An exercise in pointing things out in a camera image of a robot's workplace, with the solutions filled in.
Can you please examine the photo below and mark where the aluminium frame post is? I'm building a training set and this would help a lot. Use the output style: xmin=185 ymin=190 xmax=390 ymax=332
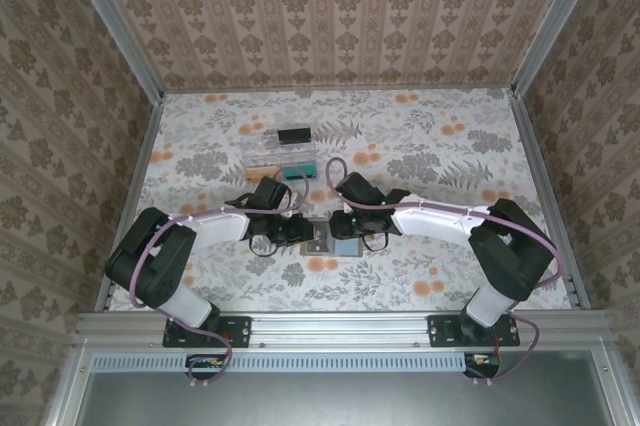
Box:
xmin=512 ymin=0 xmax=609 ymax=97
xmin=58 ymin=0 xmax=166 ymax=100

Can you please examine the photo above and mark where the teal plastic card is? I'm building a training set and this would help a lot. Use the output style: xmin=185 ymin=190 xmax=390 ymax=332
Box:
xmin=280 ymin=164 xmax=319 ymax=181

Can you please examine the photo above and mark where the black right gripper cable loop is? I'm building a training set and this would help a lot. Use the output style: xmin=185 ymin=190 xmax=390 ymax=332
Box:
xmin=361 ymin=229 xmax=392 ymax=254

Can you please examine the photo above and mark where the black left gripper cable loop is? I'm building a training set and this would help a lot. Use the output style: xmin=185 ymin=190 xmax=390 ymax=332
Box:
xmin=248 ymin=232 xmax=280 ymax=258

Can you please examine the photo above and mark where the dark grey card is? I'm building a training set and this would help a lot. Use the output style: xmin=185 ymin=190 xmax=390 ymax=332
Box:
xmin=310 ymin=226 xmax=332 ymax=253

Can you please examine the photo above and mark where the taupe leather card holder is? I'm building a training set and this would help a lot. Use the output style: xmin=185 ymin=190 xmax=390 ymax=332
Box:
xmin=298 ymin=218 xmax=363 ymax=260

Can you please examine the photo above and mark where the grey metal sheet panel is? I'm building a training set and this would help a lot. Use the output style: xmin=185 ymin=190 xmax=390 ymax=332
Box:
xmin=47 ymin=345 xmax=629 ymax=426

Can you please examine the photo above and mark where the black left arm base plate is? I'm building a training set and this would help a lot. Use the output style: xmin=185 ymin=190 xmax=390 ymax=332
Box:
xmin=162 ymin=314 xmax=252 ymax=349

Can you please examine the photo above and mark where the aluminium table side rail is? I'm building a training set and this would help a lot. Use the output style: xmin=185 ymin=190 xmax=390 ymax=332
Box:
xmin=507 ymin=88 xmax=594 ymax=310
xmin=93 ymin=93 xmax=166 ymax=315

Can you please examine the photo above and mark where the aluminium extrusion rail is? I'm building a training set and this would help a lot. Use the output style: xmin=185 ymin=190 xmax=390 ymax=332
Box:
xmin=73 ymin=310 xmax=614 ymax=347

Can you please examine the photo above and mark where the thin aluminium table edge rail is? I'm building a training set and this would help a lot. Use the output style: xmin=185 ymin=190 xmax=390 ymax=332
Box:
xmin=162 ymin=87 xmax=516 ymax=96

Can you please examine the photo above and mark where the white slotted cable duct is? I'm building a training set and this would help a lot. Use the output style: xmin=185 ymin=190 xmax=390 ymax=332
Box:
xmin=91 ymin=351 xmax=501 ymax=373

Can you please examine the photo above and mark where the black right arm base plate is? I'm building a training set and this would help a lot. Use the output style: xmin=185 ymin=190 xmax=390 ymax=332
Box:
xmin=427 ymin=314 xmax=521 ymax=349

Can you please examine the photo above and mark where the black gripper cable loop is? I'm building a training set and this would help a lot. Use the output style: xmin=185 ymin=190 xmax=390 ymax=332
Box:
xmin=361 ymin=229 xmax=392 ymax=254
xmin=248 ymin=232 xmax=280 ymax=258

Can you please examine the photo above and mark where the clear acrylic card stand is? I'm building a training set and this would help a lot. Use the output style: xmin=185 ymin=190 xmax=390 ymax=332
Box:
xmin=240 ymin=126 xmax=320 ymax=183

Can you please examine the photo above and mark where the floral patterned table cover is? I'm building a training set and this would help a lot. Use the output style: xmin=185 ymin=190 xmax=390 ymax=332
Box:
xmin=102 ymin=89 xmax=581 ymax=313

